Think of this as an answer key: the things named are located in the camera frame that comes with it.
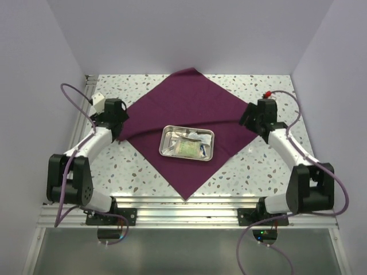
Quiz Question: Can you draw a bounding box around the white blue-print sachet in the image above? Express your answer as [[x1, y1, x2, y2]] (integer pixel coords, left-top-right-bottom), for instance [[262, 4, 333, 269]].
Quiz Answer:
[[197, 133, 213, 146]]

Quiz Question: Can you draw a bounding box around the clear pouch with blue label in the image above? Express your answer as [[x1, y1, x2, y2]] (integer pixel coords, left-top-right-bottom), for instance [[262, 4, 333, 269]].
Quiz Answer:
[[200, 143, 208, 159]]

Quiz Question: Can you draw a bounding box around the stainless steel tray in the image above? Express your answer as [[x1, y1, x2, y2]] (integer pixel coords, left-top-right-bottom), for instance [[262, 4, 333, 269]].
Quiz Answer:
[[158, 125, 215, 162]]

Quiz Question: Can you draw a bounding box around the purple cloth mat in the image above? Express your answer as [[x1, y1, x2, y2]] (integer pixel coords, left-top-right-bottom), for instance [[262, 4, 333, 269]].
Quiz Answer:
[[118, 68, 257, 200]]

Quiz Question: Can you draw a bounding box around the green-print glove bag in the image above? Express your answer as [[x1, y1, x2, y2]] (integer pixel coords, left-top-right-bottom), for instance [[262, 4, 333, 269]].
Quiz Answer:
[[174, 139, 201, 159]]

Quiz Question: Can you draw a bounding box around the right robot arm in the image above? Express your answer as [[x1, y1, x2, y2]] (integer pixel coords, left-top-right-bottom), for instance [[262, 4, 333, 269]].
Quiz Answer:
[[239, 99, 334, 225]]

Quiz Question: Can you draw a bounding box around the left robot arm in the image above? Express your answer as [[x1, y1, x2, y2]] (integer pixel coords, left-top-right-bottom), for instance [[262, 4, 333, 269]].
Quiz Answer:
[[46, 99, 128, 225]]

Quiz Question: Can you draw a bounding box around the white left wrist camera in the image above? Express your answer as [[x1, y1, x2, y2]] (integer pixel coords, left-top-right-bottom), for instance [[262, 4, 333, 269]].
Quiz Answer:
[[91, 92, 106, 114]]

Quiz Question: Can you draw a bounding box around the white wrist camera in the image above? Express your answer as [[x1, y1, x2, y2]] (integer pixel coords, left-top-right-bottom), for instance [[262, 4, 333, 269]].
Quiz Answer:
[[91, 92, 106, 114], [263, 91, 276, 100]]

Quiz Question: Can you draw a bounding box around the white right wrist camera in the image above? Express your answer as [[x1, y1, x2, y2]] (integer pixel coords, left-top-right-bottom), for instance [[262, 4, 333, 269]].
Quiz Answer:
[[263, 91, 276, 100]]

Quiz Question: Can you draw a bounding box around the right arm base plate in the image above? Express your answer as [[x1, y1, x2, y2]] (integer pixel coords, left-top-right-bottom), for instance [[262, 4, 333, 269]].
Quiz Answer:
[[237, 208, 289, 226]]

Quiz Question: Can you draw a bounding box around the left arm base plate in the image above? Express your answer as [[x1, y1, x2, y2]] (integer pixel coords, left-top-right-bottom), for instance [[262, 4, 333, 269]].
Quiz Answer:
[[83, 208, 138, 226]]

